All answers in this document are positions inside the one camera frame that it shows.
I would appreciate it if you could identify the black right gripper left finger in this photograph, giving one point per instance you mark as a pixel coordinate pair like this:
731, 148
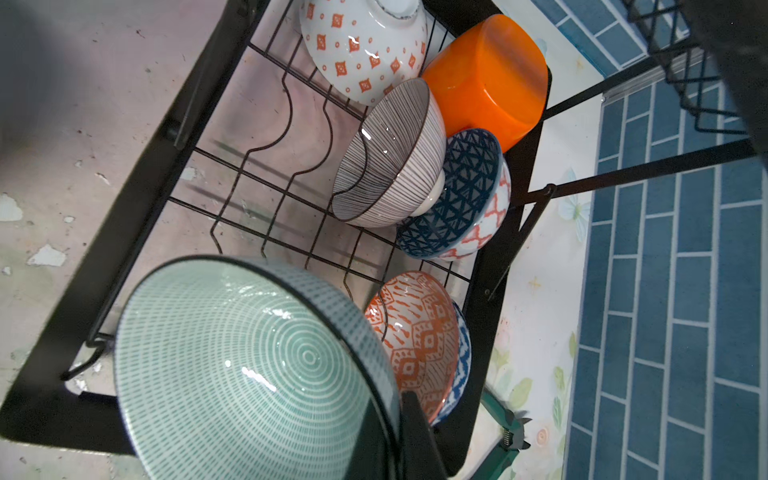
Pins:
371, 455

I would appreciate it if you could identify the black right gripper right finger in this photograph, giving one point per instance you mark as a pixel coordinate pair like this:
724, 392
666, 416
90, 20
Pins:
420, 457

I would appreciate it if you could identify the green striped ceramic bowl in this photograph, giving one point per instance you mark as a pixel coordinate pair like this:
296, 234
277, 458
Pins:
231, 368

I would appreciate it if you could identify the blue triangle patterned bowl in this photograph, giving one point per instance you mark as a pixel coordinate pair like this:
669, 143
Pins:
470, 210

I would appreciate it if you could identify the red striped ceramic bowl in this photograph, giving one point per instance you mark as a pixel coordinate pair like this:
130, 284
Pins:
393, 166

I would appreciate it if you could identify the black wire dish rack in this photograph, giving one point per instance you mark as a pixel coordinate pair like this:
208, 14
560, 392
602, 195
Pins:
623, 306

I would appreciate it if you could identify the orange plastic bowl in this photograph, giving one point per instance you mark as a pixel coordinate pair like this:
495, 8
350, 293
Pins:
493, 77

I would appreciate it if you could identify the green patterned ceramic bowl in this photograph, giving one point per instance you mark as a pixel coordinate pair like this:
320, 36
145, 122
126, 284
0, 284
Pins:
365, 48

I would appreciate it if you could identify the green handled pliers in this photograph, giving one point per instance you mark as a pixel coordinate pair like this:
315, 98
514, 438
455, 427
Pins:
512, 440

